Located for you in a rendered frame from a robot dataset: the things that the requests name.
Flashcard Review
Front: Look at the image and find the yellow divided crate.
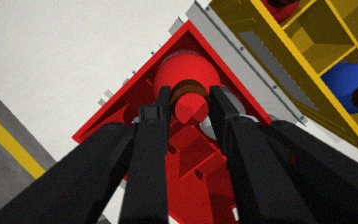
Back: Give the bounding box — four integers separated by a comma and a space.
208, 0, 358, 137

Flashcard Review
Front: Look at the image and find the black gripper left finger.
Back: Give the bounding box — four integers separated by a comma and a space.
0, 86, 171, 224

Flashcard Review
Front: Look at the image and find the red crate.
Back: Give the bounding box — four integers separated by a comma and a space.
71, 19, 273, 224

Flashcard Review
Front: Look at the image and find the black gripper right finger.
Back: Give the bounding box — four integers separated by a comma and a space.
208, 85, 358, 224

